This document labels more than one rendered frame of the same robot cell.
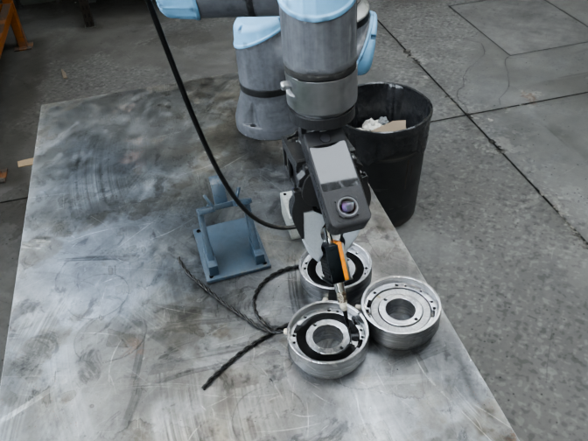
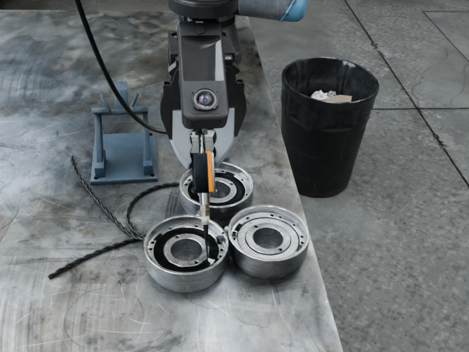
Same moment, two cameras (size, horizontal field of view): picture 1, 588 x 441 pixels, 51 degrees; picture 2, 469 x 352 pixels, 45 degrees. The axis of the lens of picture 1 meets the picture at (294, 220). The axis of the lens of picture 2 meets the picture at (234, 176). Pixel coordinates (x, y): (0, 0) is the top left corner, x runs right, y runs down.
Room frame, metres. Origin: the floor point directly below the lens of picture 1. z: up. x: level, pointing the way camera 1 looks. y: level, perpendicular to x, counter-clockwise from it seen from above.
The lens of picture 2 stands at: (0.02, -0.12, 1.34)
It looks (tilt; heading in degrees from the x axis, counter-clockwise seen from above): 38 degrees down; 4
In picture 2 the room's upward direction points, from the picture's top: 3 degrees clockwise
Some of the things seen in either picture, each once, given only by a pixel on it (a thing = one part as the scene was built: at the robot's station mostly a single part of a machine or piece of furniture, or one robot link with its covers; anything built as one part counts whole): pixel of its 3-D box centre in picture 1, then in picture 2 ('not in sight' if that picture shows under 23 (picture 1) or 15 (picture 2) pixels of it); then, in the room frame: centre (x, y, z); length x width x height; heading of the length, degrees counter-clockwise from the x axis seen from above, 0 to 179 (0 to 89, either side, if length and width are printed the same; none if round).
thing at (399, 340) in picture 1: (400, 313); (267, 242); (0.56, -0.13, 0.82); 0.10 x 0.10 x 0.04
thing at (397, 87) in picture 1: (379, 159); (321, 130); (1.81, -0.32, 0.21); 0.34 x 0.34 x 0.43
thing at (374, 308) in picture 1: (400, 313); (267, 242); (0.56, -0.13, 0.82); 0.08 x 0.08 x 0.02
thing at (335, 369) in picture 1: (327, 340); (186, 254); (0.52, -0.03, 0.82); 0.10 x 0.10 x 0.04
